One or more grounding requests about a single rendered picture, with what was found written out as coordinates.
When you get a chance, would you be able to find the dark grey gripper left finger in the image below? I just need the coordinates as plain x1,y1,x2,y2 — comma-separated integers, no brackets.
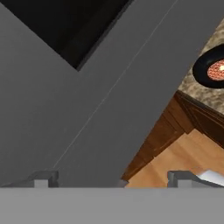
0,170,60,189

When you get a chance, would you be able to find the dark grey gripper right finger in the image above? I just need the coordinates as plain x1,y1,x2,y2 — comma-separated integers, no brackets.
166,170,224,189

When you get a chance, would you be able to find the grey microwave door, dark window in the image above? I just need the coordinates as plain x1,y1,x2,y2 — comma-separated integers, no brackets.
0,0,179,189

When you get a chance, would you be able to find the grey microwave oven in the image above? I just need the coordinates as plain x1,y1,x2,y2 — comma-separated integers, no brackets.
0,0,224,189

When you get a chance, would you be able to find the black bowl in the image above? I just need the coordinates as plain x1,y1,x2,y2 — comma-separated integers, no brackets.
192,43,224,89

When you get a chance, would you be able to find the brown round waffle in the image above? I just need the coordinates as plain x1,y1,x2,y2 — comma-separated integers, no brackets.
206,59,224,81

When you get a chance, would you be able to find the brown wooden base cupboard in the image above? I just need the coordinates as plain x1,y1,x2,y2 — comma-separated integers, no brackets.
120,90,224,182

